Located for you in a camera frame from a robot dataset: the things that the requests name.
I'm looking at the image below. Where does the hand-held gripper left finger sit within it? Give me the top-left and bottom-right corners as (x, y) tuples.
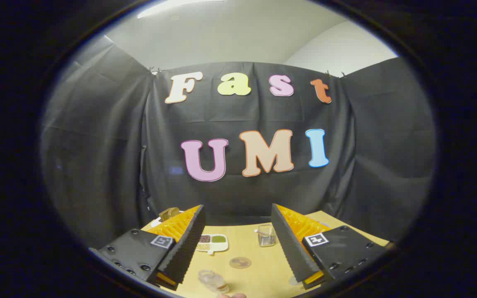
(89, 204), (206, 291)

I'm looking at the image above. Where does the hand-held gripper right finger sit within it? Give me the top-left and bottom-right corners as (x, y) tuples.
(271, 203), (390, 290)

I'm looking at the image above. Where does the clear plastic juice bottle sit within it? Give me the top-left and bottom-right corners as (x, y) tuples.
(198, 270), (229, 294)

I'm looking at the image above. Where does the white divided bean tray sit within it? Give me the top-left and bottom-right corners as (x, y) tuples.
(196, 233), (229, 254)

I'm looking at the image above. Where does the wooden table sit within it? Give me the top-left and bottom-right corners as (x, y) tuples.
(141, 210), (390, 298)

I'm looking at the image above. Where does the brown toast slice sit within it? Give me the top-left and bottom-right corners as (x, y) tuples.
(159, 207), (180, 222)

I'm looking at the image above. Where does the white toaster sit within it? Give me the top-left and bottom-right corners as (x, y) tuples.
(151, 210), (185, 229)

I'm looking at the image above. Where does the black backdrop cloth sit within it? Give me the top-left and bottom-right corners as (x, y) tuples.
(40, 39), (437, 249)

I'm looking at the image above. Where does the clear wire basket holder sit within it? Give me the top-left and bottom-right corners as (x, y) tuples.
(257, 224), (277, 248)

